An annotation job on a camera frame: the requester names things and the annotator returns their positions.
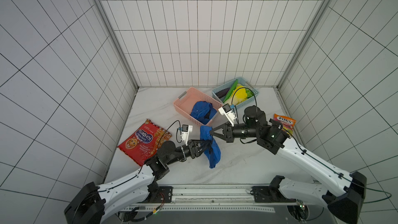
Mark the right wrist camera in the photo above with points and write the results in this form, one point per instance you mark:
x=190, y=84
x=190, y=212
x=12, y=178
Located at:
x=228, y=111

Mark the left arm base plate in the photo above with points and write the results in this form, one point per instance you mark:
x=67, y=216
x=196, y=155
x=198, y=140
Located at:
x=159, y=194

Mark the aluminium mounting rail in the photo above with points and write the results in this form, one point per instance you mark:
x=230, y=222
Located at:
x=216, y=198

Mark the dark purple eggplant toy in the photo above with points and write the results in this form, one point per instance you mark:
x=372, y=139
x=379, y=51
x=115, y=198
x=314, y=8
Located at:
x=222, y=93

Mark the blue baseball cap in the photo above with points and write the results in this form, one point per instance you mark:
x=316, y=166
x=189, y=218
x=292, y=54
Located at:
x=205, y=135
x=203, y=112

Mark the green cucumber toy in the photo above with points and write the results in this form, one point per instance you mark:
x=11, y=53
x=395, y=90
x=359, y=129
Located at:
x=231, y=90

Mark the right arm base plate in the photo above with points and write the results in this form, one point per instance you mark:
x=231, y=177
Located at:
x=264, y=194

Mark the red cookie snack bag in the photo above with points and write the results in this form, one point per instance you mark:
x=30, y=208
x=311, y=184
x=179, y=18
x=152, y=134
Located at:
x=144, y=142

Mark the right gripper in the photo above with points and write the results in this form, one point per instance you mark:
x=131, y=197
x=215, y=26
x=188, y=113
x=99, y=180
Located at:
x=228, y=132

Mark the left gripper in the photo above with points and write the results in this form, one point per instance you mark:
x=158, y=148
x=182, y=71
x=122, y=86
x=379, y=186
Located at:
x=192, y=146

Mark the yellow napa cabbage toy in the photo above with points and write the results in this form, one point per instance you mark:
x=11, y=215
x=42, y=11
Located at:
x=238, y=95

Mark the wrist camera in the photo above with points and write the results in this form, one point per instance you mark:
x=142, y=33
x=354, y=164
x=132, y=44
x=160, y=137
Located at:
x=185, y=131
x=228, y=111

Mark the orange candy bag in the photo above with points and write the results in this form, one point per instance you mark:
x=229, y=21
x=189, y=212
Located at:
x=288, y=123

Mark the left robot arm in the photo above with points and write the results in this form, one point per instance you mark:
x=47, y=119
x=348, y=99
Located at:
x=95, y=203

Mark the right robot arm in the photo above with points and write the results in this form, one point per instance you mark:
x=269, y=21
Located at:
x=341, y=192

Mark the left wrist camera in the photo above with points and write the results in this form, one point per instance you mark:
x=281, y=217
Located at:
x=185, y=131

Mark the pink plastic basket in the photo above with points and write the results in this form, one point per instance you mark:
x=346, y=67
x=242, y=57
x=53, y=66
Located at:
x=185, y=102

